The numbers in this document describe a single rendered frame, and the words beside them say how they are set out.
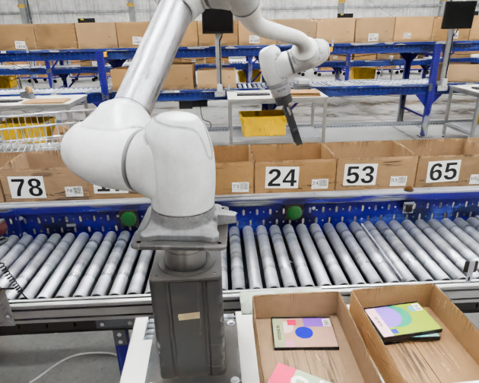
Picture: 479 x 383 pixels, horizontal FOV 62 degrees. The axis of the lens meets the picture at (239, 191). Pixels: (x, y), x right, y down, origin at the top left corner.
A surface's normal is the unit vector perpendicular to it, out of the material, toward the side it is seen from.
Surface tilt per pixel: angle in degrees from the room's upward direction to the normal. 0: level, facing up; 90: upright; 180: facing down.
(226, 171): 90
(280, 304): 89
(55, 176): 90
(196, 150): 77
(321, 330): 0
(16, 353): 0
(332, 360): 1
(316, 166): 90
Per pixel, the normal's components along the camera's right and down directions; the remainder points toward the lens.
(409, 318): -0.02, -0.92
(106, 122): -0.16, -0.49
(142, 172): -0.39, 0.32
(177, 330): 0.07, 0.38
